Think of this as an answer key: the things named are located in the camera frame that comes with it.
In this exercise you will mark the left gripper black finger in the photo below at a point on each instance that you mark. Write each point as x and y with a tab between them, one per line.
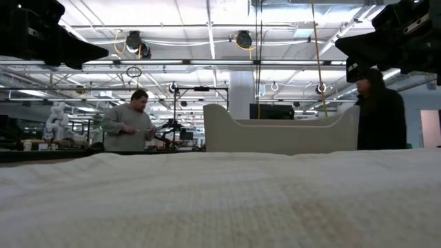
82	50

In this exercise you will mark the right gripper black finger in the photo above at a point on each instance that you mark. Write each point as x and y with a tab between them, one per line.
361	46

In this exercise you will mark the black background robot arm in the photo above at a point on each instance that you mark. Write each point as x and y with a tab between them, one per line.
170	125

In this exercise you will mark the grey plastic tupperware container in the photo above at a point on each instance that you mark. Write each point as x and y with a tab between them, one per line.
275	137

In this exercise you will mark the person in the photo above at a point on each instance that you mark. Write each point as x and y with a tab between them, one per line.
382	117
125	131

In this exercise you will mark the white robot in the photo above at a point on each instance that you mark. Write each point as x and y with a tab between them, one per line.
56	120

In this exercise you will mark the pink white panel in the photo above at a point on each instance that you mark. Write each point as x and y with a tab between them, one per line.
430	129

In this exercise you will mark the white building column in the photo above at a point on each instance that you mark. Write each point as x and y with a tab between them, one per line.
241	96

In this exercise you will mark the black background monitor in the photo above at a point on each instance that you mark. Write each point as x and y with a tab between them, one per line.
186	134

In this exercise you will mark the white checked cloth towel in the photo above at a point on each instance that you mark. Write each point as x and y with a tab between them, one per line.
220	199

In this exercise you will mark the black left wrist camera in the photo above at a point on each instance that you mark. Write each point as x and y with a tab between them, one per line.
31	12

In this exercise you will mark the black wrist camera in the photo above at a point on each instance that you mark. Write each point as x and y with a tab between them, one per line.
396	13
31	12

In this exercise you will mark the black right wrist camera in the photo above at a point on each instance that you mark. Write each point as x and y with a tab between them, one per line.
396	13

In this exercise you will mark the black metal table frame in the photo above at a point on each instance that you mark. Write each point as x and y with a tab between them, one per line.
41	155

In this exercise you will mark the black background rig frame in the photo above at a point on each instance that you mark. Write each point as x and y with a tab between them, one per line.
201	88

